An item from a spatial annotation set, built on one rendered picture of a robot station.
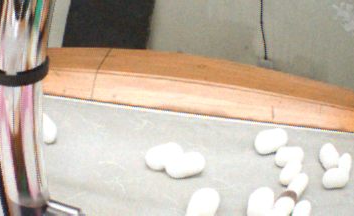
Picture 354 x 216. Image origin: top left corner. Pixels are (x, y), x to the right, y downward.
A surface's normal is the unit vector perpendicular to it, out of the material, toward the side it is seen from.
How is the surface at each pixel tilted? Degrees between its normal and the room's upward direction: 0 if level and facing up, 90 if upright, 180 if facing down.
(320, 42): 90
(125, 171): 0
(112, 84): 45
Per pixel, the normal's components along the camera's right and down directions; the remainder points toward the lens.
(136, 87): 0.04, -0.39
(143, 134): 0.11, -0.92
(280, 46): -0.07, 0.36
